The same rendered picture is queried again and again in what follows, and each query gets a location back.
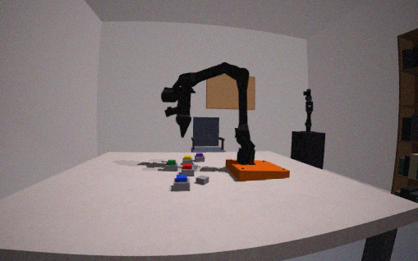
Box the yellow button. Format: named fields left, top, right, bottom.
left=182, top=156, right=193, bottom=165

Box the red button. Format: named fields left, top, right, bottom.
left=181, top=163, right=194, bottom=176

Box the blue button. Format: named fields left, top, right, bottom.
left=173, top=175, right=191, bottom=191

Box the purple button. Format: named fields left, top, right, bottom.
left=195, top=153, right=204, bottom=163

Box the green button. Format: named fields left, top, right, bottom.
left=165, top=159, right=178, bottom=172

